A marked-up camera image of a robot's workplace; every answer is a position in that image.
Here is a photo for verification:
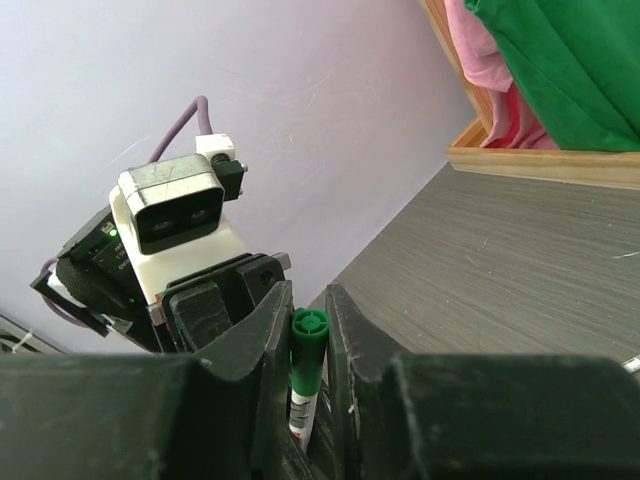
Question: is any green white pen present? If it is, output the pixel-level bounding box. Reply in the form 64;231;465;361
289;390;318;451

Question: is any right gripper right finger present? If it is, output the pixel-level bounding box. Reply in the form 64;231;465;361
325;284;639;479

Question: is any green tank top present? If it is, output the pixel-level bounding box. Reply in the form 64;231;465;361
465;0;639;152

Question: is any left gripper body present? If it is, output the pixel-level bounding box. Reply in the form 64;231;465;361
151;252;291;353

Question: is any black white marker pen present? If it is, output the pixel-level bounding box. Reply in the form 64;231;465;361
621;355;640;374

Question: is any wooden clothes rack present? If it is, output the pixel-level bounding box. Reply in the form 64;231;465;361
421;1;639;190

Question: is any dark green pen cap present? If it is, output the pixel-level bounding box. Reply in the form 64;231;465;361
290;309;329;397

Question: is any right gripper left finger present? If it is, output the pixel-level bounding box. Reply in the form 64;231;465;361
1;282;292;479

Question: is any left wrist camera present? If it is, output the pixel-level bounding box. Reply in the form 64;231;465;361
109;154;248;306

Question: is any pink shirt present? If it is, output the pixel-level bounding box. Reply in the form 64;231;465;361
444;0;558;150

